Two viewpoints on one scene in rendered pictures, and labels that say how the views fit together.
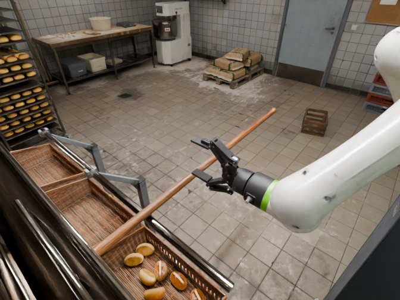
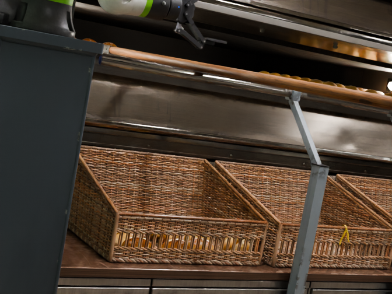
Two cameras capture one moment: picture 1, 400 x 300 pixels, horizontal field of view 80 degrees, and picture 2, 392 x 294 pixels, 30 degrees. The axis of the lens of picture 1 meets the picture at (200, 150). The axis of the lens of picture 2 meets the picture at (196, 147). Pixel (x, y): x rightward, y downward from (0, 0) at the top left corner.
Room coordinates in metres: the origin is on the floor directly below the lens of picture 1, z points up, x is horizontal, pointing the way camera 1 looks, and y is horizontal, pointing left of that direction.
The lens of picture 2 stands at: (1.33, -2.03, 1.19)
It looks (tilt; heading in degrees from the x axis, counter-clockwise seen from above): 6 degrees down; 110
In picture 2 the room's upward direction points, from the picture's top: 10 degrees clockwise
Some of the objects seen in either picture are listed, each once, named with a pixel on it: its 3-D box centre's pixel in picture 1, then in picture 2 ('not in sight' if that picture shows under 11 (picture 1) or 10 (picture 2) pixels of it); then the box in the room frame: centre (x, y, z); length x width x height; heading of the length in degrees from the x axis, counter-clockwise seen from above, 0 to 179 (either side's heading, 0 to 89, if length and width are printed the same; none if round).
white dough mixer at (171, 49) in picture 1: (171, 34); not in sight; (6.24, 0.70, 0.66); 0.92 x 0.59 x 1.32; 139
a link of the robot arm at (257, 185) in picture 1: (258, 190); (154, 2); (0.46, -0.16, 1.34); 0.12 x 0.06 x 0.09; 140
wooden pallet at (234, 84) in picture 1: (234, 73); not in sight; (5.17, -0.75, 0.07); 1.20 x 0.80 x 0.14; 139
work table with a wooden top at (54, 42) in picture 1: (103, 54); not in sight; (5.27, 2.06, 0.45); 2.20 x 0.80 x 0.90; 139
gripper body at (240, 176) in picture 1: (236, 177); (178, 7); (0.51, -0.11, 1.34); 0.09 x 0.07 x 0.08; 50
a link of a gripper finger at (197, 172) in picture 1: (201, 175); (214, 40); (0.60, -0.01, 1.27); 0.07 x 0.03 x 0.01; 50
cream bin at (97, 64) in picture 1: (92, 62); not in sight; (5.05, 2.24, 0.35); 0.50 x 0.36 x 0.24; 51
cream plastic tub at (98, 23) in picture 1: (101, 24); not in sight; (5.43, 2.02, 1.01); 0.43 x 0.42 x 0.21; 139
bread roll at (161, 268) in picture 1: (160, 269); (200, 246); (0.61, 0.20, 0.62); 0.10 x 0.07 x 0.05; 9
